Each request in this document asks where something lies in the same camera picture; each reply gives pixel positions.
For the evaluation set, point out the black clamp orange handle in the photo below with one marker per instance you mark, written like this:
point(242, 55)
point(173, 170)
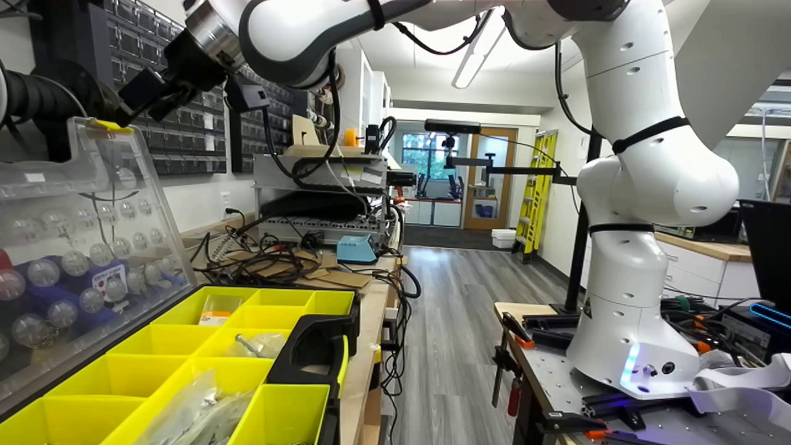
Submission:
point(506, 363)

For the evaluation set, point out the orange bottle on machine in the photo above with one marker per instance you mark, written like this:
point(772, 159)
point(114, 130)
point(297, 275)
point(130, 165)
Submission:
point(353, 138)

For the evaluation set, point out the wooden door with window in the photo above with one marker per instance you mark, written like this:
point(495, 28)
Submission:
point(489, 188)

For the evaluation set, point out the grey machine on bench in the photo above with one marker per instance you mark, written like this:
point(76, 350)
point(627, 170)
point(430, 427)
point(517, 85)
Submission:
point(306, 193)

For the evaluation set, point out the black parts drawer cabinet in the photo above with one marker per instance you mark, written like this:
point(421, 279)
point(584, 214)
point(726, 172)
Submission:
point(114, 40)
point(264, 130)

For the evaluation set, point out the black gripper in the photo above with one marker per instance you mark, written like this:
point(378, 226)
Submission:
point(203, 52)

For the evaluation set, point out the white paper sheets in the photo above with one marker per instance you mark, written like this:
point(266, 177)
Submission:
point(726, 387)

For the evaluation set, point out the yellow ladder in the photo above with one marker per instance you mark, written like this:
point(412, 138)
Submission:
point(537, 193)

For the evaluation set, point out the black camera stand pole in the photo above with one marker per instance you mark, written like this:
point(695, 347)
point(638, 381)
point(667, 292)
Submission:
point(554, 172)

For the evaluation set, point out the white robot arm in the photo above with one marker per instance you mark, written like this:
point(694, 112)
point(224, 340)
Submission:
point(658, 94)

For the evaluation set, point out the black monitor screen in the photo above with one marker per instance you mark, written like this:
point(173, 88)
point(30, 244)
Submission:
point(769, 240)

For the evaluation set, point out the black parts drawer cabinet right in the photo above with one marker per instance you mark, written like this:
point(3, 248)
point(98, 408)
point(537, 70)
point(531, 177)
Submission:
point(264, 130)

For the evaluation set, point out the blue soldering station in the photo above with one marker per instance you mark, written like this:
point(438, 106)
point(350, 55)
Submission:
point(354, 251)

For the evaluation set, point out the small bag with bolt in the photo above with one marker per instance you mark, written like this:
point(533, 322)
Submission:
point(258, 345)

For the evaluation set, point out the plastic bag of screws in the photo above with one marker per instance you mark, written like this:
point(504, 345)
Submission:
point(202, 415)

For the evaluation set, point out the clear case lid yellow latch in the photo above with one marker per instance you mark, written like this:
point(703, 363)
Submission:
point(105, 205)

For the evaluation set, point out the black parts drawer cabinet left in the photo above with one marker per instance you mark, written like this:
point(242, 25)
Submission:
point(114, 40)

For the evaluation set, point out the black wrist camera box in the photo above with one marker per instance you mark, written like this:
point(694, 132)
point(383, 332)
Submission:
point(245, 94)

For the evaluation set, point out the black and yellow organizer case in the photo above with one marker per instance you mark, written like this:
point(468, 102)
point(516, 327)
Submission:
point(224, 366)

